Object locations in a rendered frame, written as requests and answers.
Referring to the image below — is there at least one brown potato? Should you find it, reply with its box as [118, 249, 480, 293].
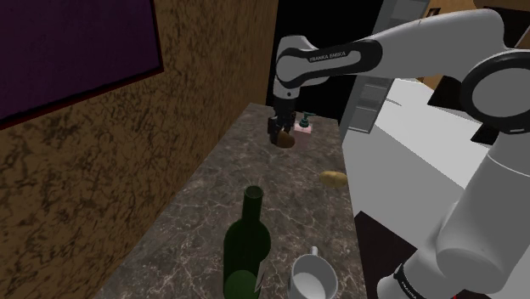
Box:
[275, 130, 296, 150]

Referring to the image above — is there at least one pink soap dispenser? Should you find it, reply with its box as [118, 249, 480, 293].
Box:
[293, 111, 317, 136]

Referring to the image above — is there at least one white mug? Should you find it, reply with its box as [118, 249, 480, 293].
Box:
[287, 245, 339, 299]

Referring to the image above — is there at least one yellow potato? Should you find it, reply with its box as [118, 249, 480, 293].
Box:
[319, 170, 348, 189]

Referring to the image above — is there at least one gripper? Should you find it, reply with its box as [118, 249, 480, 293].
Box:
[267, 96, 297, 144]

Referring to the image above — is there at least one purple wall picture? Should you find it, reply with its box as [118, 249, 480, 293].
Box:
[0, 0, 165, 132]

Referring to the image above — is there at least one grey shelf unit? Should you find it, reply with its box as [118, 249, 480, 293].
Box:
[339, 0, 430, 142]

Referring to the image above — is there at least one dark green wine bottle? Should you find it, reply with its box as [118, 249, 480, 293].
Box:
[223, 185, 273, 299]

